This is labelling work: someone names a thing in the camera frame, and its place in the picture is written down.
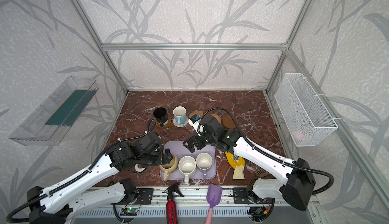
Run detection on beige mug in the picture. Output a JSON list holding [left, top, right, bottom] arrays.
[[160, 154, 179, 182]]

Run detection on large round wooden coaster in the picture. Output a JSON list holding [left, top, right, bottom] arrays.
[[222, 115, 236, 129]]

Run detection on lilac mug white inside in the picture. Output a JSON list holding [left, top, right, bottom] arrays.
[[196, 153, 213, 179]]

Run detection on cork flower-shaped coaster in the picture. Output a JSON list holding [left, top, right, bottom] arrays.
[[188, 110, 204, 119]]

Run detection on colourful woven round coaster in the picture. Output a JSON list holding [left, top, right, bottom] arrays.
[[172, 117, 189, 128]]

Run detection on small round wooden coaster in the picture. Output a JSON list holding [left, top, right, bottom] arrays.
[[157, 117, 172, 129]]

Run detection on black mug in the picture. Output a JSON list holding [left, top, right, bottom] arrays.
[[153, 107, 169, 126]]

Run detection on light blue mug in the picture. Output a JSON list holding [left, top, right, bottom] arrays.
[[173, 106, 187, 126]]

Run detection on woven rattan round coaster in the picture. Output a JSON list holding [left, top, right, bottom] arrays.
[[212, 114, 222, 124]]

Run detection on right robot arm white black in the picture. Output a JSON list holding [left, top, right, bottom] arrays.
[[183, 112, 334, 211]]

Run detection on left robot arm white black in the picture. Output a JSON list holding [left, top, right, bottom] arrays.
[[6, 119, 172, 224]]

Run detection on white tape roll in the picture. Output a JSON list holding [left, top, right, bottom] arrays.
[[134, 164, 147, 173]]

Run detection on lilac plastic tray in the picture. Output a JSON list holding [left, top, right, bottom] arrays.
[[160, 141, 216, 184]]

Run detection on yellow black work glove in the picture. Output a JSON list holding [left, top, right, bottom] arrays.
[[225, 152, 245, 180]]

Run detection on purple plastic scoop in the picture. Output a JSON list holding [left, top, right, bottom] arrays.
[[205, 184, 223, 224]]

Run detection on red spray bottle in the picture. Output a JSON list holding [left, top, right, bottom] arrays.
[[164, 183, 184, 224]]

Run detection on brown plastic litter scoop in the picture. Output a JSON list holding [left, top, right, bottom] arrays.
[[256, 168, 270, 178]]

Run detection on green circuit board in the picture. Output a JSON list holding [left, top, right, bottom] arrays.
[[120, 207, 139, 217]]

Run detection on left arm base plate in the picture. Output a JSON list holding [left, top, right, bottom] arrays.
[[119, 188, 154, 205]]

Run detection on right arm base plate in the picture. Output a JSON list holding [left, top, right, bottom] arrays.
[[230, 187, 254, 204]]

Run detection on white wire mesh basket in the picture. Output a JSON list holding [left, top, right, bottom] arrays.
[[275, 73, 338, 147]]

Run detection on clear plastic wall shelf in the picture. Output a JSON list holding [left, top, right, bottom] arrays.
[[9, 76, 99, 146]]

